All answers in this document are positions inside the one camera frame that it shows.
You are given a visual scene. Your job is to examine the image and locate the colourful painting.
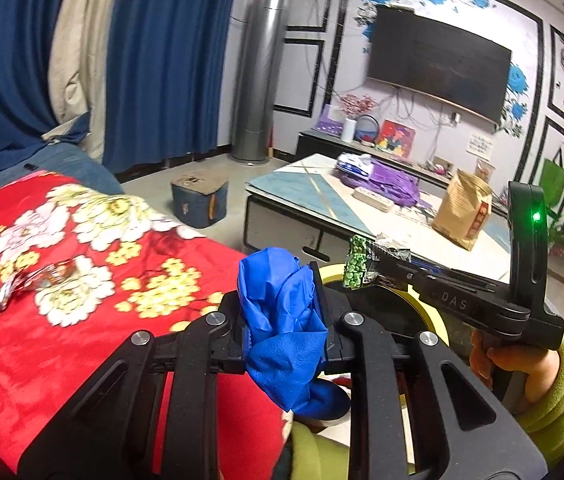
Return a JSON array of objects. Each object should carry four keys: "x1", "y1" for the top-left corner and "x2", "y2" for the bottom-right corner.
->
[{"x1": 376, "y1": 120, "x2": 417, "y2": 153}]

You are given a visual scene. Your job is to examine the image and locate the blue storage stool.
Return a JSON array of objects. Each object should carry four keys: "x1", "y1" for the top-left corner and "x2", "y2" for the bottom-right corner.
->
[{"x1": 171, "y1": 174, "x2": 230, "y2": 230}]

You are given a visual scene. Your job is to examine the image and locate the silver column air conditioner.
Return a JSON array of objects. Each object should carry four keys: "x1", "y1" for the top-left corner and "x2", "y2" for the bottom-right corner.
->
[{"x1": 228, "y1": 0, "x2": 291, "y2": 166}]

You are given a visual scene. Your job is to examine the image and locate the person's green garment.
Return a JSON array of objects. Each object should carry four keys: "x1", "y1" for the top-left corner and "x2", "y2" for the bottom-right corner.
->
[{"x1": 289, "y1": 422, "x2": 353, "y2": 480}]

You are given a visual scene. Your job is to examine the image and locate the person's right hand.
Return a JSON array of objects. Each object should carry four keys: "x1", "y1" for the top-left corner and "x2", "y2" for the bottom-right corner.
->
[{"x1": 469, "y1": 332, "x2": 560, "y2": 404}]

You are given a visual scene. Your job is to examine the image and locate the white tissue packet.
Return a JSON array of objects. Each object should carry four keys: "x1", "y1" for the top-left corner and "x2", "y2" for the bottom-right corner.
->
[{"x1": 336, "y1": 152, "x2": 375, "y2": 176}]

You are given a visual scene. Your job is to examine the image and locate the red floral blanket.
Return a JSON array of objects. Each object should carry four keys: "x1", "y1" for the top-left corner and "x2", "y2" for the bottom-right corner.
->
[{"x1": 0, "y1": 170, "x2": 293, "y2": 473}]

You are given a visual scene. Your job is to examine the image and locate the white and blue coffee table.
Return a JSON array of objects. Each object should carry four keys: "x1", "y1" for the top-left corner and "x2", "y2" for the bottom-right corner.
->
[{"x1": 243, "y1": 154, "x2": 518, "y2": 282}]

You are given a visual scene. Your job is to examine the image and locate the yellow-rimmed black trash bin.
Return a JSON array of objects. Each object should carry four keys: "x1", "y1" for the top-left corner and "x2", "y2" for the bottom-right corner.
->
[{"x1": 289, "y1": 262, "x2": 451, "y2": 476}]

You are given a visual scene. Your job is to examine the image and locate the green tote bag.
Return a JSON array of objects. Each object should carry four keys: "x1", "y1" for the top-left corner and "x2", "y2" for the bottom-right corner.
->
[{"x1": 539, "y1": 152, "x2": 564, "y2": 206}]

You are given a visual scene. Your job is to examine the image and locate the brown paper bag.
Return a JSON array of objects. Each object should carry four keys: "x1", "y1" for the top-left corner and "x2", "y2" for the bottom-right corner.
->
[{"x1": 432, "y1": 170, "x2": 494, "y2": 252}]

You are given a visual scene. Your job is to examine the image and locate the beige curtain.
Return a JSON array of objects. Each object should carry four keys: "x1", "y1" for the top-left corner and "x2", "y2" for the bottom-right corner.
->
[{"x1": 49, "y1": 0, "x2": 113, "y2": 162}]

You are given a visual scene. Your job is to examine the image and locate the red foil snack wrapper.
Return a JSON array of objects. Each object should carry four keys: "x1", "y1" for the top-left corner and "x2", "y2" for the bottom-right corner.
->
[{"x1": 0, "y1": 255, "x2": 82, "y2": 313}]

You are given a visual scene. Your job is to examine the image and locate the purple backpack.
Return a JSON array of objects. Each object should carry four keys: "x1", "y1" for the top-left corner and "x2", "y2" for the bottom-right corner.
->
[{"x1": 340, "y1": 159, "x2": 430, "y2": 207}]

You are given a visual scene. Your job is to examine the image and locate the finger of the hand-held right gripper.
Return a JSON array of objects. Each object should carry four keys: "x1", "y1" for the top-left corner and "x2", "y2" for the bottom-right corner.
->
[{"x1": 373, "y1": 250, "x2": 495, "y2": 293}]

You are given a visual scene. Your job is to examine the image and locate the blue glove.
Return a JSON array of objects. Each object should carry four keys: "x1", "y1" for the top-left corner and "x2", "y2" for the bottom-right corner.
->
[{"x1": 237, "y1": 246, "x2": 351, "y2": 418}]

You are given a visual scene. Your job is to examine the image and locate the red branch decoration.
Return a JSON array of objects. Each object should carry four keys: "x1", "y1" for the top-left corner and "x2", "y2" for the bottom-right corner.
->
[{"x1": 338, "y1": 92, "x2": 380, "y2": 117}]

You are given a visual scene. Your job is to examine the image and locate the green snack packet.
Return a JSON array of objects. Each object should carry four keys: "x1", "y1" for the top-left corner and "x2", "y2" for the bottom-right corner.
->
[{"x1": 343, "y1": 234, "x2": 413, "y2": 290}]

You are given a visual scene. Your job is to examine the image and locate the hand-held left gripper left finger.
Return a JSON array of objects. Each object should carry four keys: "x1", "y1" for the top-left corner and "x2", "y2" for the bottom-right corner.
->
[{"x1": 18, "y1": 290, "x2": 253, "y2": 480}]

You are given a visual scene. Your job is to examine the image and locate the black round hoop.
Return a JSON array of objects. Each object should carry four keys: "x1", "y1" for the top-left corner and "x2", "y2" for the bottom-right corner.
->
[{"x1": 355, "y1": 114, "x2": 380, "y2": 143}]

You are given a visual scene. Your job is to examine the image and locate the green potted plant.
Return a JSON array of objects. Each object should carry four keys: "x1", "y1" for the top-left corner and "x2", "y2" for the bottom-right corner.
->
[{"x1": 547, "y1": 214, "x2": 564, "y2": 256}]

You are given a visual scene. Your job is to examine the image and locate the purple box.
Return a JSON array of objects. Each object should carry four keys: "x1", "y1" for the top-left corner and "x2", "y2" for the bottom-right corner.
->
[{"x1": 316, "y1": 104, "x2": 345, "y2": 133}]

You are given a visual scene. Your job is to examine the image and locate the white power strip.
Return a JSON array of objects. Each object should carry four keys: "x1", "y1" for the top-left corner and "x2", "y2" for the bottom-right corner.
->
[{"x1": 353, "y1": 186, "x2": 395, "y2": 212}]

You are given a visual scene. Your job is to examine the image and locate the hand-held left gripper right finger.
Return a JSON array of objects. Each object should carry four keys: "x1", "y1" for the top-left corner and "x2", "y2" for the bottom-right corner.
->
[{"x1": 309, "y1": 262, "x2": 548, "y2": 480}]

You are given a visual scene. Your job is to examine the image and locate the black curved television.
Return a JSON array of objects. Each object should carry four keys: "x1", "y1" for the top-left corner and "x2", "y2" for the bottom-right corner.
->
[{"x1": 366, "y1": 5, "x2": 513, "y2": 126}]

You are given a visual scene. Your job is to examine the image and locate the white paper wall note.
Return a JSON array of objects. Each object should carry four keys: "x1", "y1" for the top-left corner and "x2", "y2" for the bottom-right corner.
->
[{"x1": 467, "y1": 131, "x2": 495, "y2": 157}]

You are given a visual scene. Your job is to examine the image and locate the blue curtain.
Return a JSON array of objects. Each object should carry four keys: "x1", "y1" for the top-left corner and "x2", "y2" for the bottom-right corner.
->
[
  {"x1": 0, "y1": 0, "x2": 93, "y2": 197},
  {"x1": 103, "y1": 0, "x2": 241, "y2": 174}
]

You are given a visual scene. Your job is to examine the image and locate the blue denim cloth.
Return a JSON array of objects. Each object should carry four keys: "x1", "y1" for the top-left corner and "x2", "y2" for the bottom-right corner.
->
[{"x1": 0, "y1": 142, "x2": 123, "y2": 211}]

